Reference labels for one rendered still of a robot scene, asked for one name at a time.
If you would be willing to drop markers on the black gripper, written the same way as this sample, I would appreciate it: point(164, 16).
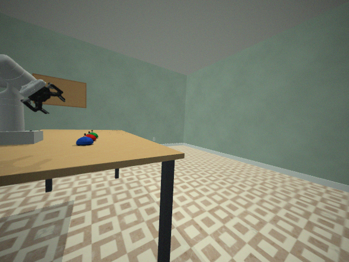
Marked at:
point(41, 96)

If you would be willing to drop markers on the red bell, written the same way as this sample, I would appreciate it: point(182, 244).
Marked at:
point(91, 136)

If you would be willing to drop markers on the blue dome bell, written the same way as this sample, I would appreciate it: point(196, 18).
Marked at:
point(84, 141)

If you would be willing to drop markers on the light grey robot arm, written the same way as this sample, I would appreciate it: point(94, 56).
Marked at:
point(19, 84)

